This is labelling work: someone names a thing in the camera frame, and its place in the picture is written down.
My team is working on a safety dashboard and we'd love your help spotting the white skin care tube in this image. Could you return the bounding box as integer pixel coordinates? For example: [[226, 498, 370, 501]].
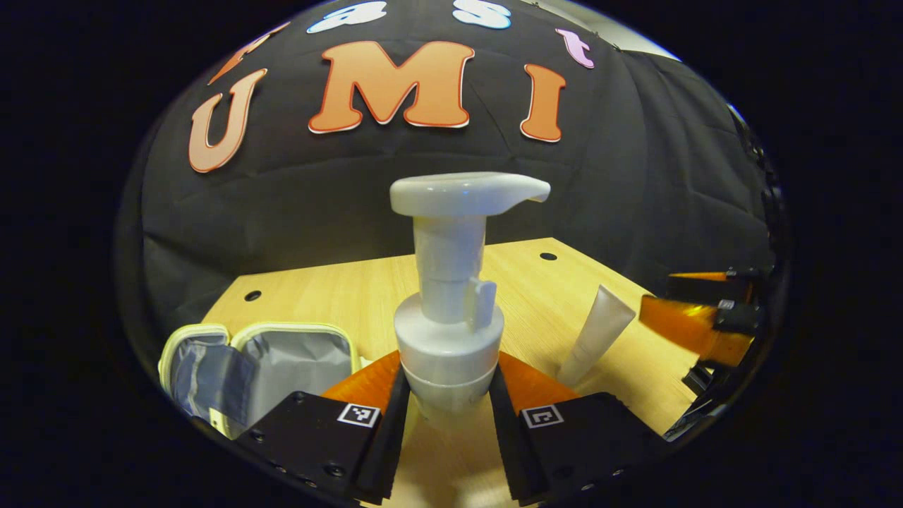
[[556, 284, 637, 387]]

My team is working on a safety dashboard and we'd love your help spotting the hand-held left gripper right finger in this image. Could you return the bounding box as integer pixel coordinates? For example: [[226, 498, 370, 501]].
[[488, 351, 667, 507]]

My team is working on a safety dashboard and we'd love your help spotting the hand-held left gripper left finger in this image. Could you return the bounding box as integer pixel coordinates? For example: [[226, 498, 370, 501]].
[[236, 351, 411, 505]]

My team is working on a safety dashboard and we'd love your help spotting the white pump bottle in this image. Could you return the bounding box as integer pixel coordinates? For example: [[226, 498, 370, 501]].
[[389, 171, 551, 424]]

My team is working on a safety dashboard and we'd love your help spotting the black backdrop cloth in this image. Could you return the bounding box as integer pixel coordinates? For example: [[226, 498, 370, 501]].
[[116, 0, 777, 339]]

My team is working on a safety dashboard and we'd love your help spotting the cream small suitcase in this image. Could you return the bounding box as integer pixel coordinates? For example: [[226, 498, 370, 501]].
[[157, 322, 362, 440]]

